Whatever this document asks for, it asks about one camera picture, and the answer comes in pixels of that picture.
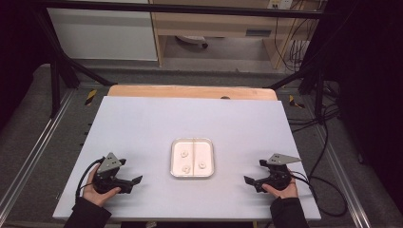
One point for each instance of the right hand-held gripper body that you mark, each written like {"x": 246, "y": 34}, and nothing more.
{"x": 278, "y": 177}

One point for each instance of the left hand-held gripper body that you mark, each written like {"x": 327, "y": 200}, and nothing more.
{"x": 109, "y": 164}

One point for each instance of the square metal tray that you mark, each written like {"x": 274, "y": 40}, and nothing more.
{"x": 207, "y": 152}

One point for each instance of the person's right hand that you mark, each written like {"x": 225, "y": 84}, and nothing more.
{"x": 286, "y": 192}

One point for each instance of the person's left hand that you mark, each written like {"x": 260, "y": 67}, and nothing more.
{"x": 95, "y": 196}

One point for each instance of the yellow black striped tape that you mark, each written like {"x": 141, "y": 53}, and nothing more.
{"x": 90, "y": 97}
{"x": 295, "y": 102}

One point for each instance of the wooden table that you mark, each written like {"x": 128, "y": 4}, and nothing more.
{"x": 190, "y": 92}

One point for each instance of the black metal stand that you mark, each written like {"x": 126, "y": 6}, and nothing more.
{"x": 57, "y": 72}
{"x": 312, "y": 76}

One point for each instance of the white cabinet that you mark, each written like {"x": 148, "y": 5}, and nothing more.
{"x": 104, "y": 34}

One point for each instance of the black curtain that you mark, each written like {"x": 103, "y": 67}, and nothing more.
{"x": 15, "y": 47}
{"x": 377, "y": 79}

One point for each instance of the white chair base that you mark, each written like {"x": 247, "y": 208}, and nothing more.
{"x": 191, "y": 39}

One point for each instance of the light wooden desk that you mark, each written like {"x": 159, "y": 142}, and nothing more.
{"x": 215, "y": 22}

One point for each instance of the white power strip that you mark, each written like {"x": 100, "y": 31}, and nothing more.
{"x": 280, "y": 3}

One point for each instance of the black metal crossbar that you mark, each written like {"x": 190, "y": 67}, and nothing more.
{"x": 177, "y": 9}

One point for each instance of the aluminium floor rail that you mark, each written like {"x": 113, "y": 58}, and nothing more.
{"x": 41, "y": 139}
{"x": 342, "y": 177}

